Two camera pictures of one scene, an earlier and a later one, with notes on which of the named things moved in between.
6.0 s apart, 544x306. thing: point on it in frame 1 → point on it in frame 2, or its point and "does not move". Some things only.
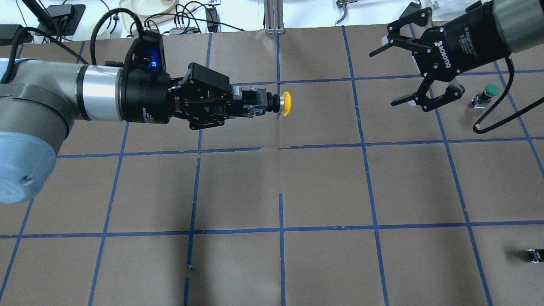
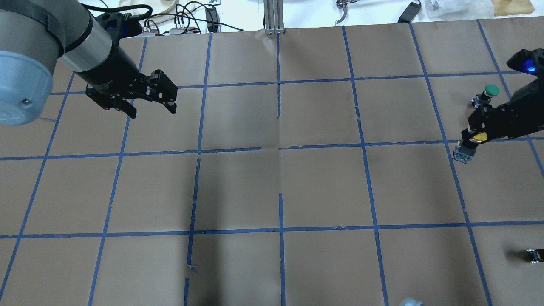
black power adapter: x=412 y=7 does not move
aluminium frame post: x=273 y=17 does not move
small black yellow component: x=536 y=255 does not move
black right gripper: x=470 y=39 → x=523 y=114
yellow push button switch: x=273 y=103 → x=464 y=153
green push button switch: x=480 y=99 does not move
